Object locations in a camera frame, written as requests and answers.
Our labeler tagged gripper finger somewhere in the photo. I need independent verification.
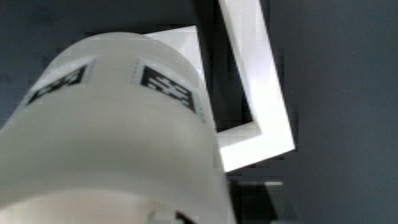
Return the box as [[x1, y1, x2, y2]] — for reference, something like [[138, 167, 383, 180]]
[[236, 181, 301, 224]]

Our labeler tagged white lamp shade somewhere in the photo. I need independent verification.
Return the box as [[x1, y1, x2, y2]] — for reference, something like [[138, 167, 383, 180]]
[[0, 32, 234, 224]]

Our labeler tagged white L-shaped fence wall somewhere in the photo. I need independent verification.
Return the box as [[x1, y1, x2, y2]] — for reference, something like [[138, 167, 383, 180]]
[[140, 0, 298, 174]]

